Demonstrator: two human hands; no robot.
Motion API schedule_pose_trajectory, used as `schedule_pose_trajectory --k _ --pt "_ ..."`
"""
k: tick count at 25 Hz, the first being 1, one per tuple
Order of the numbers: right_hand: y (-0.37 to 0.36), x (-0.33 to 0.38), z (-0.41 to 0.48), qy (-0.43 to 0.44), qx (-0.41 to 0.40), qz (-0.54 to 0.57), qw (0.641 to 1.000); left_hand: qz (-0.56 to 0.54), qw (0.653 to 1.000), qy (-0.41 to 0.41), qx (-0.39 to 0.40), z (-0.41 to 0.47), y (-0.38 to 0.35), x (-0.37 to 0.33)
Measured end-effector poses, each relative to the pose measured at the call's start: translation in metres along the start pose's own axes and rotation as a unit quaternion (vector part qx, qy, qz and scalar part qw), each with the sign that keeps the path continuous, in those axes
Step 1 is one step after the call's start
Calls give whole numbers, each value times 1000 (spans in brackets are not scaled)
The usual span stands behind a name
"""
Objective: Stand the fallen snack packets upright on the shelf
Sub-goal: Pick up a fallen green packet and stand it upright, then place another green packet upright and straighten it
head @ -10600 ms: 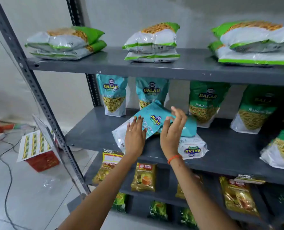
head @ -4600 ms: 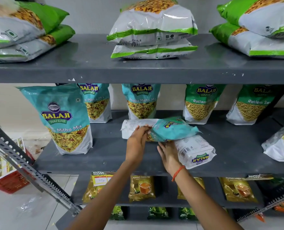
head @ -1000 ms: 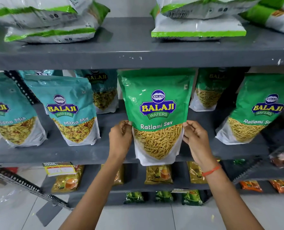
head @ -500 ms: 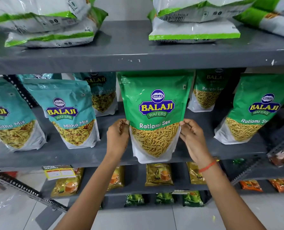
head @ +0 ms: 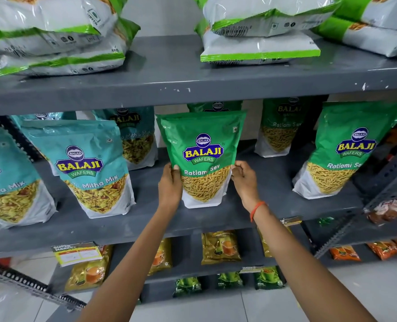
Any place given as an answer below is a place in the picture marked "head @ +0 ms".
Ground person's left hand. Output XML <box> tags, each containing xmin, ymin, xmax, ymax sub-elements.
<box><xmin>157</xmin><ymin>163</ymin><xmax>184</xmax><ymax>213</ymax></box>

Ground person's right hand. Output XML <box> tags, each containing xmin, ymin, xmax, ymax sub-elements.
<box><xmin>231</xmin><ymin>160</ymin><xmax>262</xmax><ymax>212</ymax></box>

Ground grey metal shelf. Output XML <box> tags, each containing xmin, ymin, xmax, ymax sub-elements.
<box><xmin>0</xmin><ymin>31</ymin><xmax>397</xmax><ymax>322</ymax></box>

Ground stack white-green packets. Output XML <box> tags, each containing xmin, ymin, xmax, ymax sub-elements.
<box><xmin>0</xmin><ymin>0</ymin><xmax>397</xmax><ymax>77</ymax></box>

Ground person's right forearm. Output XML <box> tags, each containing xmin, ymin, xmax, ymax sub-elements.
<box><xmin>252</xmin><ymin>206</ymin><xmax>377</xmax><ymax>322</ymax></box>

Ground person's left forearm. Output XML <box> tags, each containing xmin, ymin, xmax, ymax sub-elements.
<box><xmin>77</xmin><ymin>204</ymin><xmax>182</xmax><ymax>322</ymax></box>

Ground orange wristband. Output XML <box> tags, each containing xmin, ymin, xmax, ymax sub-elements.
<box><xmin>249</xmin><ymin>201</ymin><xmax>268</xmax><ymax>222</ymax></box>

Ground yellow tea packet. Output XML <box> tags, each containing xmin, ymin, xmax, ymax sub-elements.
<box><xmin>201</xmin><ymin>230</ymin><xmax>242</xmax><ymax>265</ymax></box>
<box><xmin>257</xmin><ymin>225</ymin><xmax>293</xmax><ymax>258</ymax></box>
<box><xmin>147</xmin><ymin>237</ymin><xmax>173</xmax><ymax>276</ymax></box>
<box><xmin>65</xmin><ymin>244</ymin><xmax>114</xmax><ymax>293</ymax></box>

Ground dark green tea packet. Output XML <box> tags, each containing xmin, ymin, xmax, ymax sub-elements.
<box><xmin>173</xmin><ymin>277</ymin><xmax>203</xmax><ymax>298</ymax></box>
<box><xmin>253</xmin><ymin>266</ymin><xmax>285</xmax><ymax>291</ymax></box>
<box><xmin>216</xmin><ymin>272</ymin><xmax>245</xmax><ymax>289</ymax></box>

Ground brown pouch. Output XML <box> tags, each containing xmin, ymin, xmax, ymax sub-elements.
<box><xmin>366</xmin><ymin>197</ymin><xmax>397</xmax><ymax>226</ymax></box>

